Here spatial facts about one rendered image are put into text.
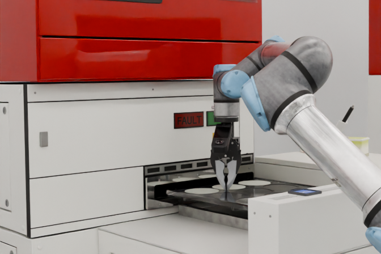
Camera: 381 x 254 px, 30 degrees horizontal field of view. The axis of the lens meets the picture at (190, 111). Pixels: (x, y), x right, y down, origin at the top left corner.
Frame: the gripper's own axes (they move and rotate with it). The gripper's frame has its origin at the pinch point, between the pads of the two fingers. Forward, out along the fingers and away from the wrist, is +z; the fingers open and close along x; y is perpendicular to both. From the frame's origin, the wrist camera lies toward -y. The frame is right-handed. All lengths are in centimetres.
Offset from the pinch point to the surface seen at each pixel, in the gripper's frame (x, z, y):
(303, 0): -23, -80, 276
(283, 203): -18, -5, -51
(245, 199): -6.6, 1.3, -14.0
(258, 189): -9.1, 1.3, 3.1
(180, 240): 8.8, 9.3, -28.7
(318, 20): -33, -68, 287
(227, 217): -1.4, 7.0, -11.1
